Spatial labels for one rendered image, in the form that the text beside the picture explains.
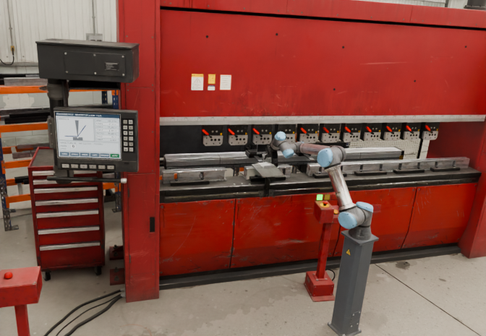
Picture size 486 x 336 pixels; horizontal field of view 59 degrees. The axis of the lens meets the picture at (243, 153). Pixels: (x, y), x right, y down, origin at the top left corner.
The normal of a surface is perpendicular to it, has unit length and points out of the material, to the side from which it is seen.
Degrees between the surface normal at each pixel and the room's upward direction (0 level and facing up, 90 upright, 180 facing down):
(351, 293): 90
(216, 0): 90
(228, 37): 90
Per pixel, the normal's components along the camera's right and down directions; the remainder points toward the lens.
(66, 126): 0.07, 0.32
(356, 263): -0.26, 0.29
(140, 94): 0.29, 0.32
